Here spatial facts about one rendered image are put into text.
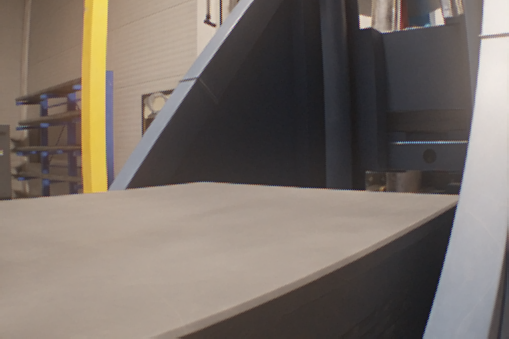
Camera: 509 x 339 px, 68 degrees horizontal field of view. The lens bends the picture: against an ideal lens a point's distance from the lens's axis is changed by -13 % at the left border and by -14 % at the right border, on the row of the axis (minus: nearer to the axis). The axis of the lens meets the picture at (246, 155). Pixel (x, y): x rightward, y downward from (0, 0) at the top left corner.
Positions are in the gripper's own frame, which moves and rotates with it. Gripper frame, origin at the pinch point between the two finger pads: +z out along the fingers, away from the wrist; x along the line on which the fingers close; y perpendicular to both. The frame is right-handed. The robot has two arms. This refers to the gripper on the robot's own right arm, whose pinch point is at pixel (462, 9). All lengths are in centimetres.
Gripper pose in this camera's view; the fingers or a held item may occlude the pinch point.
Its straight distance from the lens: 223.8
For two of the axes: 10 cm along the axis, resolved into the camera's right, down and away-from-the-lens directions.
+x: 8.0, -0.3, 6.0
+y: 6.0, 0.1, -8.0
